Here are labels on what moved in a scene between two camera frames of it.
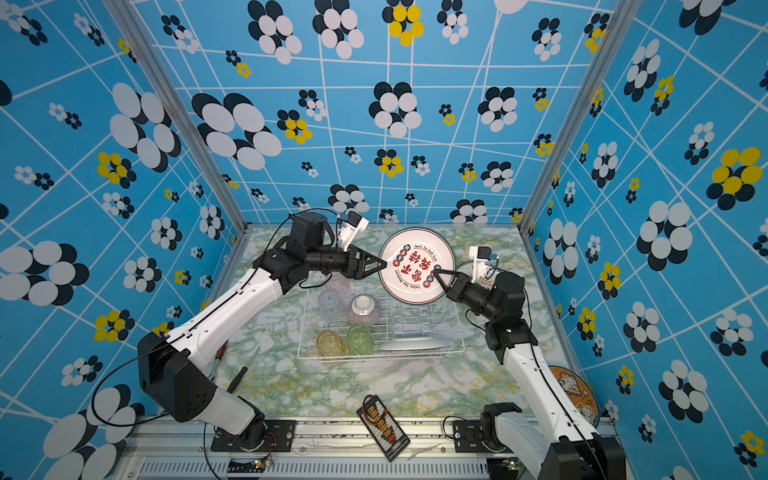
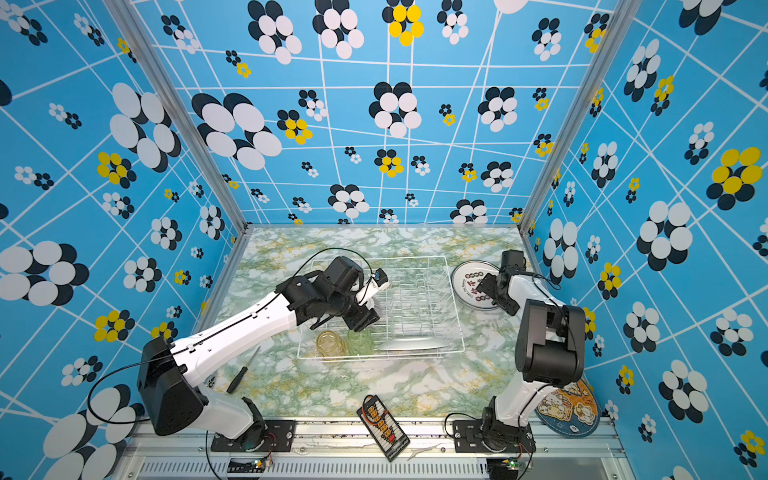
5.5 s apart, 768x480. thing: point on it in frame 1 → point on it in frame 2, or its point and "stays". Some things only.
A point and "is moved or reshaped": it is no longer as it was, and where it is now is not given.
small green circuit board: (246, 465) stays
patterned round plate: (413, 343) stays
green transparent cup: (360, 341) stays
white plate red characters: (411, 255) is moved or reshaped
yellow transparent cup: (330, 344) stays
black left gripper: (357, 268) → (365, 318)
